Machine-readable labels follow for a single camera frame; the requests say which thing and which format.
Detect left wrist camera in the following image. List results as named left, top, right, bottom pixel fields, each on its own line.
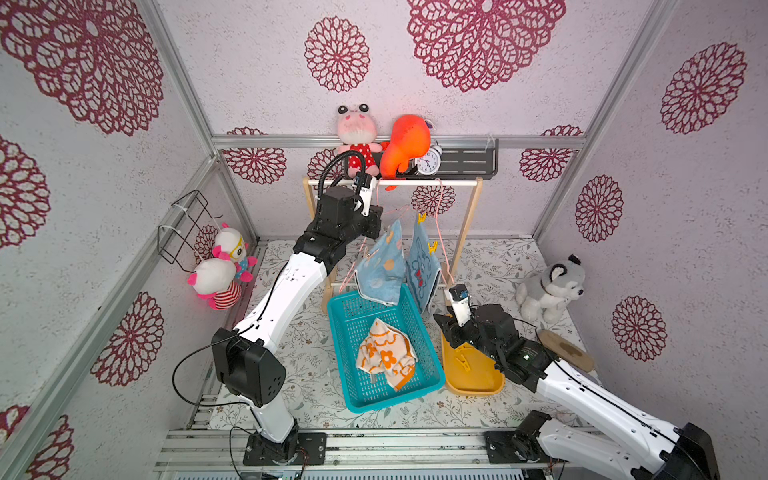
left=353, top=171, right=378, bottom=217

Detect plush with yellow glasses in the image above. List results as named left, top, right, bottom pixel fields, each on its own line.
left=212, top=223, right=258, bottom=283

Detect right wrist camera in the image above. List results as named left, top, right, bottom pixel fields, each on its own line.
left=446, top=283, right=472, bottom=327

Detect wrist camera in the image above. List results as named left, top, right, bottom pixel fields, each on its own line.
left=446, top=283, right=472, bottom=327
left=353, top=171, right=378, bottom=217

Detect light blue patterned towel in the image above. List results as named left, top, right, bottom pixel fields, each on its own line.
left=356, top=220, right=406, bottom=306

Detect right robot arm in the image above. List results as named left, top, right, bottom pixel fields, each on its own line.
left=433, top=304, right=721, bottom=479

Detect blue bear towel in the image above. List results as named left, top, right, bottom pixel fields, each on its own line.
left=406, top=218, right=441, bottom=314

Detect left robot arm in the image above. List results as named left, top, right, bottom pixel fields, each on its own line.
left=211, top=180, right=383, bottom=446

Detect white orange patterned towel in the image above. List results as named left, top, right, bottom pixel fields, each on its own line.
left=355, top=318, right=418, bottom=391

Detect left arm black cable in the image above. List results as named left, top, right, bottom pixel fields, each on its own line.
left=171, top=335, right=265, bottom=409

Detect wooden clothes rack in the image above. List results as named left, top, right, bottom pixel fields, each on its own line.
left=302, top=177, right=484, bottom=314

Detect yellow plastic tray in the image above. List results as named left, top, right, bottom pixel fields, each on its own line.
left=441, top=336, right=506, bottom=397

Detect orange red plush toy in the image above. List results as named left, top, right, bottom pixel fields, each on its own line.
left=379, top=114, right=431, bottom=180

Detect teal plastic basket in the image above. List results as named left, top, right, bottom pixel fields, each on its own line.
left=328, top=283, right=445, bottom=413

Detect white alarm clock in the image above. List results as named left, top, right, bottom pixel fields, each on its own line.
left=415, top=144, right=443, bottom=176

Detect black wall shelf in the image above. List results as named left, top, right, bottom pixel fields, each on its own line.
left=341, top=139, right=500, bottom=181

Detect black wire wall basket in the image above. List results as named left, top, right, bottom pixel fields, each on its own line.
left=155, top=189, right=222, bottom=273

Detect grey white husky plush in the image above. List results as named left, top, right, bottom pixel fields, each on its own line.
left=515, top=254, right=586, bottom=324

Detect pink frog plush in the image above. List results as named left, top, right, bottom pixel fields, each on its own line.
left=335, top=104, right=384, bottom=178

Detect white pink plush toy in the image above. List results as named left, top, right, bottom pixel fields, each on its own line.
left=187, top=258, right=242, bottom=310

